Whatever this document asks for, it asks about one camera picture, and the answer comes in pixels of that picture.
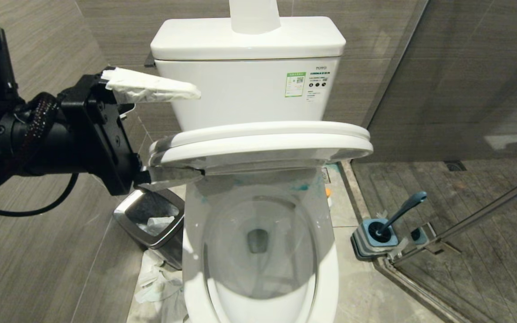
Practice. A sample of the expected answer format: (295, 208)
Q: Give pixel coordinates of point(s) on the dark square floor drain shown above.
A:
(455, 166)

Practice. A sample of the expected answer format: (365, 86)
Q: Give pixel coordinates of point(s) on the crumpled tissue inside bin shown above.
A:
(159, 224)

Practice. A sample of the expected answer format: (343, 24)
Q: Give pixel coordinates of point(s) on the white printed label sticker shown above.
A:
(317, 87)

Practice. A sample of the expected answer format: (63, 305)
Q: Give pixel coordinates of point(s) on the white ceramic tank cover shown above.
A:
(195, 40)

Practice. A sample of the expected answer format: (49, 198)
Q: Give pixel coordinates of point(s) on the crumpled white floor tissue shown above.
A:
(159, 291)

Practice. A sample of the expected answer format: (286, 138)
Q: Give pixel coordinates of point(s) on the glass shower partition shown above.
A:
(465, 80)

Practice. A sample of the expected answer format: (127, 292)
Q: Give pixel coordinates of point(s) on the metal shower door rail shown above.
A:
(478, 215)

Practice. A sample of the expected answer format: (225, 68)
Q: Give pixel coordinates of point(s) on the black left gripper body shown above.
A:
(101, 139)

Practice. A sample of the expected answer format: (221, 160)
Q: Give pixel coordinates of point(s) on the dark flush lever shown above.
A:
(151, 60)

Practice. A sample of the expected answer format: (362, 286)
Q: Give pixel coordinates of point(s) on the white toilet paper roll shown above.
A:
(254, 17)

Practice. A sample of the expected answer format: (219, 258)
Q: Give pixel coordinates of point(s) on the white toilet lid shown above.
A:
(258, 130)

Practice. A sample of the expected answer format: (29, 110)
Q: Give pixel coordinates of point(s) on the tissue wrapped left gripper finger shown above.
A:
(173, 177)
(151, 87)

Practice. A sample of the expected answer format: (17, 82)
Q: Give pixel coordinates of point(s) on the blue grey toilet brush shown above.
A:
(402, 211)

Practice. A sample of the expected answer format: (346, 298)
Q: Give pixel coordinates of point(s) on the steel rimmed trash bin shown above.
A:
(168, 242)

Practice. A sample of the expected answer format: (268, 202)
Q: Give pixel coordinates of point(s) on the blue grey brush holder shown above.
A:
(366, 246)

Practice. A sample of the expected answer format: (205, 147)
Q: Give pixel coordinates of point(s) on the green bordered label sticker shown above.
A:
(295, 84)

